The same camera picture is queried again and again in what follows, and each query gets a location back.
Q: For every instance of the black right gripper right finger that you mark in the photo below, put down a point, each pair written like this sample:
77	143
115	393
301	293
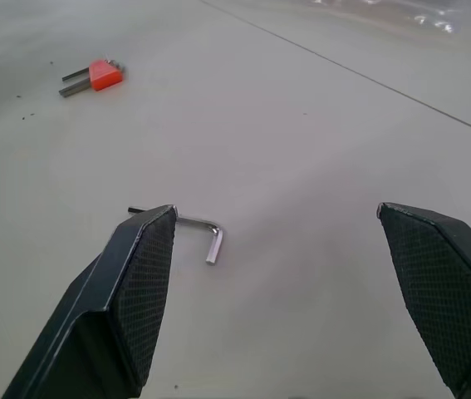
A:
438	287

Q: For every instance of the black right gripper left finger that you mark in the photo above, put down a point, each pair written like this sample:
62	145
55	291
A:
127	299

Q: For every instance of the silver hex key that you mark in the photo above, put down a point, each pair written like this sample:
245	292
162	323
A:
213	245

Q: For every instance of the orange hex key holder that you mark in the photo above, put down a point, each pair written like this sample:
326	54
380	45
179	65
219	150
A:
104	75

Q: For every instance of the clear plastic sheet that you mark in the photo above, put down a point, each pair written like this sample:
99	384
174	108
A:
405	12

